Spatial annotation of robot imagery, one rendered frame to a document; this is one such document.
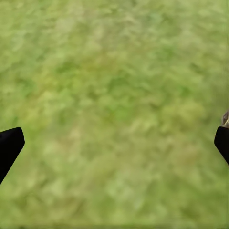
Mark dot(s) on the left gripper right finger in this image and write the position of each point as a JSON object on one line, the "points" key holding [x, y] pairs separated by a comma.
{"points": [[222, 142]]}

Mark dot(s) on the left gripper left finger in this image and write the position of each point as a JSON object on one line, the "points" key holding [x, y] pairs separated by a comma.
{"points": [[11, 143]]}

